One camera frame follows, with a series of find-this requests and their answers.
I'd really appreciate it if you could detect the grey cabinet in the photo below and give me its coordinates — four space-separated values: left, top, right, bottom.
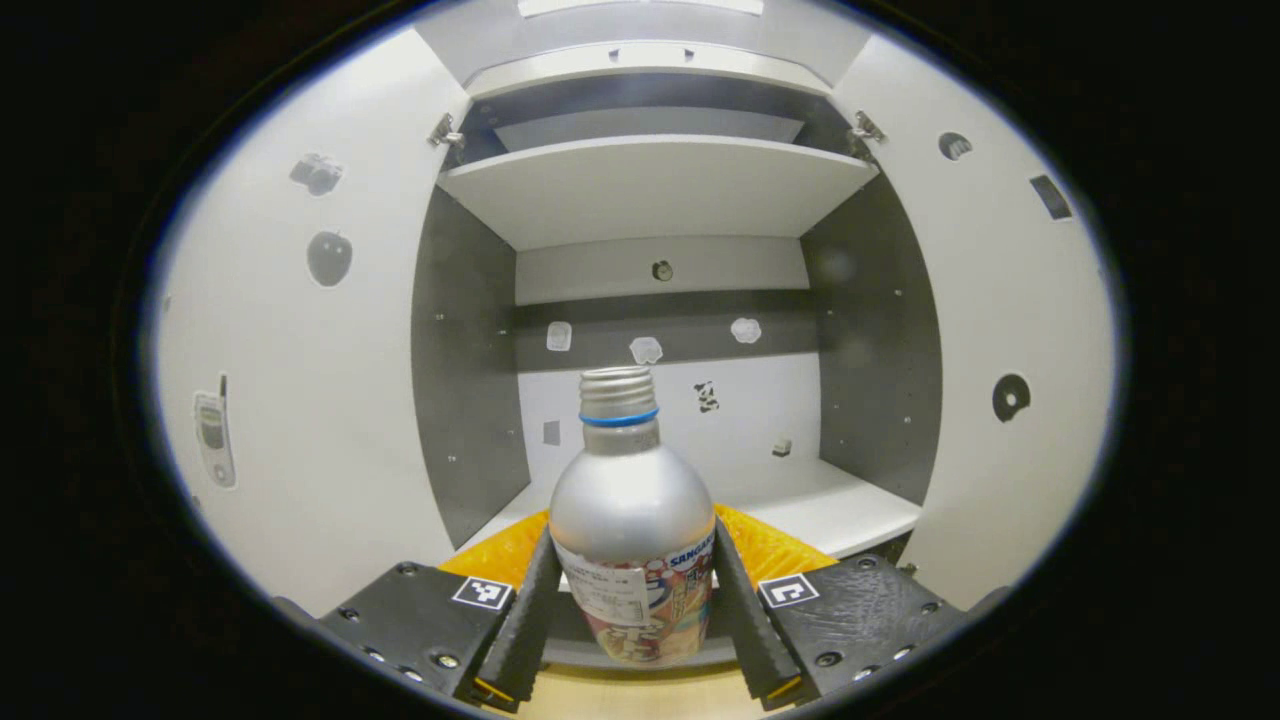
410 40 947 673

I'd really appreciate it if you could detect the grey cabinet door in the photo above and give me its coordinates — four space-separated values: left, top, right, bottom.
830 35 1119 613
148 28 473 619

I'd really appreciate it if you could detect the large ceiling light panel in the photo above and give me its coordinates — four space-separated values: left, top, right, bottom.
517 0 767 19

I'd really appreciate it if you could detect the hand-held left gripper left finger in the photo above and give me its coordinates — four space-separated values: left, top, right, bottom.
275 510 563 714

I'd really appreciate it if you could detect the grey cabinet shelf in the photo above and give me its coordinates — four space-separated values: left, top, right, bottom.
437 134 882 252

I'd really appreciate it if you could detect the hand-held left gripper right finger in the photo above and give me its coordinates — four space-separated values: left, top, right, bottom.
712 503 1011 712

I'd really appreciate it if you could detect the silver bottle with printed label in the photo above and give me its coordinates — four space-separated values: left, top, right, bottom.
548 366 718 669

